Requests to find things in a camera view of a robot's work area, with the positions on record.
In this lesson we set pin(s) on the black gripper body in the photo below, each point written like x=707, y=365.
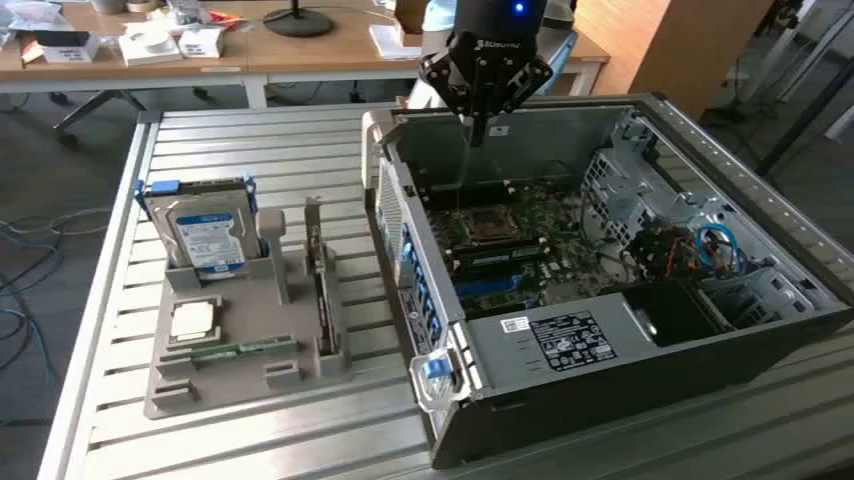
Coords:
x=496, y=30

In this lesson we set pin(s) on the low-profile graphics card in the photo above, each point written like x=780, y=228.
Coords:
x=323, y=300

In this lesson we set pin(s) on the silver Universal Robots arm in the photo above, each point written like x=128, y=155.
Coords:
x=436, y=15

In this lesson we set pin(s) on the white paper stack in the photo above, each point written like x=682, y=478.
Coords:
x=393, y=42

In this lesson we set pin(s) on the brown cardboard box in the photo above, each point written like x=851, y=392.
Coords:
x=408, y=15

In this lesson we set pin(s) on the black round monitor base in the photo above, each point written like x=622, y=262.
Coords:
x=296, y=22

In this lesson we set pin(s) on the wooden cabinet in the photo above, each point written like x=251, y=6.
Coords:
x=700, y=50

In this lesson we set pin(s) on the CPU socket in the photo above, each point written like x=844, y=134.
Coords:
x=487, y=225

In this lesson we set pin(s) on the white power socket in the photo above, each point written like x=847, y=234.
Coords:
x=738, y=75

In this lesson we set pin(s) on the green motherboard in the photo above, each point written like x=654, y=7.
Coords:
x=567, y=250

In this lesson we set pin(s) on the white labelled box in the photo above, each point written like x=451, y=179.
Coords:
x=200, y=44

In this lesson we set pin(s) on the green RAM stick white label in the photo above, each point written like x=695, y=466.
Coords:
x=500, y=256

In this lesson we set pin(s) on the blue expansion slot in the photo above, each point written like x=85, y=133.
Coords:
x=487, y=286

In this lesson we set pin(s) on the black slanted pole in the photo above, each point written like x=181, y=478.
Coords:
x=807, y=125

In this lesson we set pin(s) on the white box with tape roll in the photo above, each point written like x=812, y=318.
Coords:
x=149, y=50

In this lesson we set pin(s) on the beige tape roll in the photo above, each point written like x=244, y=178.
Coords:
x=141, y=5

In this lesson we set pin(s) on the hard disk with blue caddy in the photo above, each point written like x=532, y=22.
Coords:
x=207, y=235

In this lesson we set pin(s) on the grey cup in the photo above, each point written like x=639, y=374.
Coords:
x=108, y=5

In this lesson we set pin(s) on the grey castor table leg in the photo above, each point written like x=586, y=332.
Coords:
x=83, y=112

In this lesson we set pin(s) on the grey plastic parts rack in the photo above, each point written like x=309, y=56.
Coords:
x=253, y=310

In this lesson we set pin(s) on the white box black lid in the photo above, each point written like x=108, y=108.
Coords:
x=67, y=47

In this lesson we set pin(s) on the metal disk bay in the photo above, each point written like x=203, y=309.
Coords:
x=774, y=290

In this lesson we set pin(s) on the grey power supply unit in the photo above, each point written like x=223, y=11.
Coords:
x=507, y=360

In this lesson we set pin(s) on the blue case latch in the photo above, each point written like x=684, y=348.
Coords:
x=436, y=369

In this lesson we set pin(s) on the clear plastic bag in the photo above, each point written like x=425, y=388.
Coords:
x=33, y=15

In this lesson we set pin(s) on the silver CPU chip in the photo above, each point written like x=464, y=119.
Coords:
x=192, y=320

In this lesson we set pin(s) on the open black PC case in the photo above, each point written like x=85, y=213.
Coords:
x=667, y=380

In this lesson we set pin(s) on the wooden desk white frame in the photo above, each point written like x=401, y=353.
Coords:
x=80, y=70

